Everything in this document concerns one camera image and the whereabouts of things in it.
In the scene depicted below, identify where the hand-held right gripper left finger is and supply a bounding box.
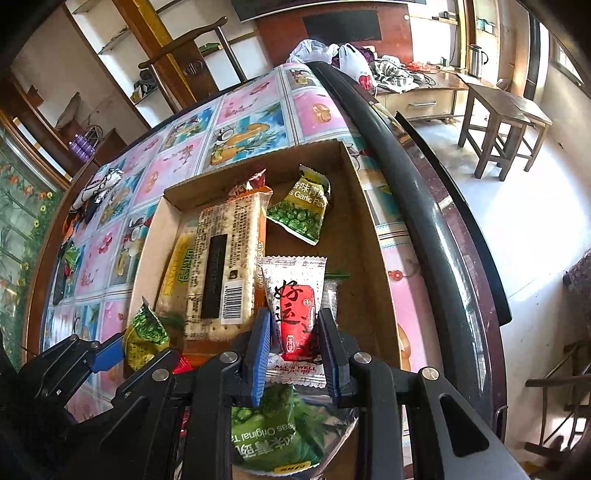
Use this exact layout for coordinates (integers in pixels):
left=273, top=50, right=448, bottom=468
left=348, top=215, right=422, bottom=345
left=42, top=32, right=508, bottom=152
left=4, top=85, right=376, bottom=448
left=92, top=308, right=273, bottom=480

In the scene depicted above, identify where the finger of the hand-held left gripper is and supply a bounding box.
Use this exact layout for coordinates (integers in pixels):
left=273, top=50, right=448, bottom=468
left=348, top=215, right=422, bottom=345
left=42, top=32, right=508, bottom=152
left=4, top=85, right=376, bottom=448
left=21, top=335, right=126, bottom=402
left=113, top=348, right=181, bottom=398

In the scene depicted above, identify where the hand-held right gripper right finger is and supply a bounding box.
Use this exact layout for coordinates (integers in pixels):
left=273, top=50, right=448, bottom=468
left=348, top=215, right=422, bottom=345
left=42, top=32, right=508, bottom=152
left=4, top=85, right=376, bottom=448
left=318, top=307, right=532, bottom=480

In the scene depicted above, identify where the olive yellow small packet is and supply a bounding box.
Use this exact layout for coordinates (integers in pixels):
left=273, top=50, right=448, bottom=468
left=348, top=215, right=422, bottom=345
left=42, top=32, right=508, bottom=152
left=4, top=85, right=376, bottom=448
left=122, top=298, right=174, bottom=372

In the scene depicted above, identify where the clear packet with green edge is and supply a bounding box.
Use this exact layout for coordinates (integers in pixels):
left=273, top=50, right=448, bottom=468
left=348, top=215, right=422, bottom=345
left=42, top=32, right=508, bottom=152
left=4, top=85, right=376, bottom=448
left=321, top=272, right=352, bottom=330

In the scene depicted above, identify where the white and red packet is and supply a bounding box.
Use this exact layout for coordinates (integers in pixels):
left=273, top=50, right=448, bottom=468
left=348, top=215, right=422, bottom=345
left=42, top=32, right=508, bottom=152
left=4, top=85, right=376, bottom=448
left=256, top=255, right=328, bottom=388

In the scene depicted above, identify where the green edged cracker pack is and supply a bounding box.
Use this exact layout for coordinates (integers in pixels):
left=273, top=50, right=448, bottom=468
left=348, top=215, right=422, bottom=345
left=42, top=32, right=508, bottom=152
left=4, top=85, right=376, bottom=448
left=154, top=226, right=199, bottom=319

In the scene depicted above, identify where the cardboard box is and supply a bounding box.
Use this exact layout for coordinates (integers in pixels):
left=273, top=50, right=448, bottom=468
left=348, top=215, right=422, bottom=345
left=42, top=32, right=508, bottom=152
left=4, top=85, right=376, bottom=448
left=127, top=138, right=402, bottom=480

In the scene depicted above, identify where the orange edged cracker pack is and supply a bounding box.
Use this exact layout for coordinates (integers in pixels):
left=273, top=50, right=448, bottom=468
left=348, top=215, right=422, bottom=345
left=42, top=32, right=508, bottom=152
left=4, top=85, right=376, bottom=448
left=182, top=185, right=273, bottom=367

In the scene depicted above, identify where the yellow green pea packet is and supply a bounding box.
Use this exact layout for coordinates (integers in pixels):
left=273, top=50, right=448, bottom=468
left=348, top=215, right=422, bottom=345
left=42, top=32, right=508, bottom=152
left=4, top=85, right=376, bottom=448
left=265, top=164, right=333, bottom=245

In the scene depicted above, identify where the dark red snack packet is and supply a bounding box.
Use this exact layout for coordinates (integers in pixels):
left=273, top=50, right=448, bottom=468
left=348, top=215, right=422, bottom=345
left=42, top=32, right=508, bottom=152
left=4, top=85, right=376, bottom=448
left=226, top=164, right=269, bottom=197

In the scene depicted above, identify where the round wooden table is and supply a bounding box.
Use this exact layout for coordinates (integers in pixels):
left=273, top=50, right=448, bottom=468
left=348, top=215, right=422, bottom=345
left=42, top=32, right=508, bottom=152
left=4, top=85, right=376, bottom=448
left=23, top=60, right=513, bottom=480

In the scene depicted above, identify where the flower painted glass panel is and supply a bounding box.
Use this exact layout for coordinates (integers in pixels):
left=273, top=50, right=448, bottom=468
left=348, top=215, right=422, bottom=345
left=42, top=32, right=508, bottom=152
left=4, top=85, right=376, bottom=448
left=0, top=134, right=65, bottom=365

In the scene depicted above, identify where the black white printed cloth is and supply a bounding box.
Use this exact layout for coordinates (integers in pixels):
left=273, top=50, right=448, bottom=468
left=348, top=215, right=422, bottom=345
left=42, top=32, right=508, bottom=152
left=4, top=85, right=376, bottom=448
left=60, top=167, right=125, bottom=250

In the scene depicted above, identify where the wooden side cabinet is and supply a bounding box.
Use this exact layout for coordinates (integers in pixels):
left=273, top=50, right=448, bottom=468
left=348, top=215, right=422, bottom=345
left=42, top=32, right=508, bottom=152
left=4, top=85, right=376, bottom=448
left=92, top=128, right=130, bottom=162

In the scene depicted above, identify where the wooden chair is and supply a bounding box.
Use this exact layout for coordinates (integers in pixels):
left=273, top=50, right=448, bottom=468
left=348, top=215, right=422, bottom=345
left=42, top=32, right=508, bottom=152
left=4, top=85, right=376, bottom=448
left=524, top=339, right=591, bottom=467
left=139, top=16, right=247, bottom=116

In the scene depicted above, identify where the wooden low cabinet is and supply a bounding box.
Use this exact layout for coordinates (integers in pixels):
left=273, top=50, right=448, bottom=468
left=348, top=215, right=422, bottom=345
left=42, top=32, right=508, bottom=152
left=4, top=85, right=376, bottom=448
left=369, top=60, right=469, bottom=123

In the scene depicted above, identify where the checked cloth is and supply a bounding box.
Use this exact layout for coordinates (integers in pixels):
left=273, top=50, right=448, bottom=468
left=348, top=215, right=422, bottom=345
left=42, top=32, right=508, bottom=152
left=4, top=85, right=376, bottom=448
left=372, top=58, right=419, bottom=90

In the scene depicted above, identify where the white plastic bag red print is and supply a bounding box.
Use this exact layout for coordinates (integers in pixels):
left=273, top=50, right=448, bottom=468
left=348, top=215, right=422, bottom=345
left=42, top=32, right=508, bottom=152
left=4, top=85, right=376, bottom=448
left=338, top=43, right=376, bottom=90

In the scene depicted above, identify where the wooden stool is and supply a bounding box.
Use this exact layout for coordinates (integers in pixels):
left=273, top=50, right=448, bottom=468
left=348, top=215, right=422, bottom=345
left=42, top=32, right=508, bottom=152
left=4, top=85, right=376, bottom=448
left=457, top=83, right=554, bottom=182

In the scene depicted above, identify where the white shelf unit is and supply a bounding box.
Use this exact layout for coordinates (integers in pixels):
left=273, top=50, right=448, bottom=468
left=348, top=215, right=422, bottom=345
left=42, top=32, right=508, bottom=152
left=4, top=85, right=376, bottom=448
left=9, top=0, right=259, bottom=134

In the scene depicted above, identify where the steel kettle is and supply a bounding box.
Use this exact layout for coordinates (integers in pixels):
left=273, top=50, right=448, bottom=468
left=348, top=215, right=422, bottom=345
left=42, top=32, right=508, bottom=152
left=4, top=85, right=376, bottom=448
left=467, top=44, right=492, bottom=77

